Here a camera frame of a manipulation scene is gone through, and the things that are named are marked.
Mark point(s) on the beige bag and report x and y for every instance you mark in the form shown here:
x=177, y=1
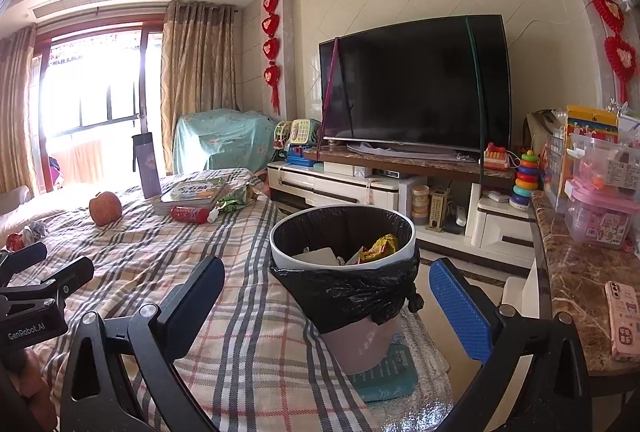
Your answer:
x=537, y=127

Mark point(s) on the silver foil floor mat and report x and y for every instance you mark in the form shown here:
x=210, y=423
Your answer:
x=430, y=392

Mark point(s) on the crumpled silver wrapper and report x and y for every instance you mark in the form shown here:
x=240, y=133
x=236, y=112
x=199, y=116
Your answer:
x=37, y=228

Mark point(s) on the red cylindrical snack packet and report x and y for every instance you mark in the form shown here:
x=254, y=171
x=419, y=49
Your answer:
x=190, y=213

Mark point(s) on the teal printed mat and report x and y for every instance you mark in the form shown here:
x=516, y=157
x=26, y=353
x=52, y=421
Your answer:
x=390, y=372

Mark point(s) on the person's left hand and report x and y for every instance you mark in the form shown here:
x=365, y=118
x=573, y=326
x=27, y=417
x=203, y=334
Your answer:
x=32, y=384

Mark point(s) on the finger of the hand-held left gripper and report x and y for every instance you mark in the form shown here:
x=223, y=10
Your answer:
x=65, y=279
x=22, y=259

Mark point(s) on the black set-top box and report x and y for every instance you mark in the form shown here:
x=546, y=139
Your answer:
x=387, y=173

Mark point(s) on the white television cabinet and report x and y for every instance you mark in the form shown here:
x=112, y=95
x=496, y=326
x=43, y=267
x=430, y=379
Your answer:
x=345, y=197

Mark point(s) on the phone in pink case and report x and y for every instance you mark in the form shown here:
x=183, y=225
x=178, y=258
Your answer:
x=622, y=319

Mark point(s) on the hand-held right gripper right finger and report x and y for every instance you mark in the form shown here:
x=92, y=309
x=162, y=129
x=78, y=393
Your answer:
x=460, y=312

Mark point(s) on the orange-red apple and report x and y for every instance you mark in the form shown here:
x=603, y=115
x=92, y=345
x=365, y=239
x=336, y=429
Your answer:
x=105, y=208

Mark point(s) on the red heart hanging decoration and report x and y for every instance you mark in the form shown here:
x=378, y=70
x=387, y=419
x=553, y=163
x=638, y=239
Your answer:
x=607, y=12
x=271, y=47

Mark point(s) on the clear box with pink lid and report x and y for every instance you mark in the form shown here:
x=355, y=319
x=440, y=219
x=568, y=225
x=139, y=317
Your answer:
x=597, y=217

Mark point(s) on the blue toy cash register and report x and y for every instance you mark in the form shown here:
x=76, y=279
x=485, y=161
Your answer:
x=300, y=155

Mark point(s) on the white and red toy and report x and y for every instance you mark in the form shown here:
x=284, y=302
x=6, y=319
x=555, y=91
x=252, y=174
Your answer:
x=282, y=135

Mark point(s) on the beige curtain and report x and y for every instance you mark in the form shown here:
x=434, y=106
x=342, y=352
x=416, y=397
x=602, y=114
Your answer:
x=17, y=107
x=200, y=77

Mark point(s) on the purple water bottle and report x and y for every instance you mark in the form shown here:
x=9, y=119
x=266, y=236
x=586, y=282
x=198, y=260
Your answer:
x=147, y=167

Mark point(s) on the orange hanging cloth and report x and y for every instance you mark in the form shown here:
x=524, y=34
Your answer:
x=80, y=160

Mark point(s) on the yellow wrapper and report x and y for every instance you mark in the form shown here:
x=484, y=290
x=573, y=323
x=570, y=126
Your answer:
x=380, y=247

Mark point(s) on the green toy phone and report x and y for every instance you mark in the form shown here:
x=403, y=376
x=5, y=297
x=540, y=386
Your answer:
x=302, y=132

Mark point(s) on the green snack bag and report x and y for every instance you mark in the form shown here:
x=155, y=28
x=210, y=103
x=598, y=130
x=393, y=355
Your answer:
x=237, y=197

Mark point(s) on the white trash bin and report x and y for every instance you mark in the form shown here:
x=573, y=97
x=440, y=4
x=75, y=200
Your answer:
x=350, y=297
x=360, y=347

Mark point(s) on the pink cabinet safety lock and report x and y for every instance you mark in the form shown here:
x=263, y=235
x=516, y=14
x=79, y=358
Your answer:
x=370, y=192

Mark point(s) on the colourful children's book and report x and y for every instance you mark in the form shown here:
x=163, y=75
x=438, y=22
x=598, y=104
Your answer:
x=195, y=189

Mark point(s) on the stacked yellow jars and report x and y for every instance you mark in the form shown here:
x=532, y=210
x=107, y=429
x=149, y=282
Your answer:
x=420, y=202

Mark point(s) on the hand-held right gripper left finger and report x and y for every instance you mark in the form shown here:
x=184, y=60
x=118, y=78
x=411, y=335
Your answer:
x=200, y=292

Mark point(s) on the black flat television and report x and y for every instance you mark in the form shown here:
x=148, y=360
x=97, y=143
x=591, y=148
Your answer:
x=420, y=82

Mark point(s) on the crushed red can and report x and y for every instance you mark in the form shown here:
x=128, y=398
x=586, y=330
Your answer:
x=15, y=242

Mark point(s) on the book with white page edges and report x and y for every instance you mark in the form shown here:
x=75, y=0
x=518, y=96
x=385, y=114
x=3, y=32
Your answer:
x=185, y=207

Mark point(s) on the beige sofa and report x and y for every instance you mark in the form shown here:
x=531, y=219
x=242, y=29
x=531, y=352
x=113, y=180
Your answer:
x=50, y=207

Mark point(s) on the balcony glass door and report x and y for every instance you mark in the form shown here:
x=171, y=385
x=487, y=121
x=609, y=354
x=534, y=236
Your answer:
x=95, y=77

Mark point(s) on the white foam block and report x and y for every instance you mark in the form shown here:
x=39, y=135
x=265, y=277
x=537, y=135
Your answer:
x=315, y=257

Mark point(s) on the teal cloth furniture cover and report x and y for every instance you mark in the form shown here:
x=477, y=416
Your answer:
x=220, y=137

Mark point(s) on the brown marble side table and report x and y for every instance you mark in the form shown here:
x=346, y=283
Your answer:
x=575, y=287

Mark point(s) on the clear plastic storage box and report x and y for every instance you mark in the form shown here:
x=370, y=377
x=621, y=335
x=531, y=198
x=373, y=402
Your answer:
x=607, y=162

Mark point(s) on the small wooden rack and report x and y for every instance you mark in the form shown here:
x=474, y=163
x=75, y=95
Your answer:
x=438, y=212

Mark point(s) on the yellow printed box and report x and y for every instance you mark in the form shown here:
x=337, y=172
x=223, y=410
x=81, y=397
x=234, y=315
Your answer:
x=592, y=125

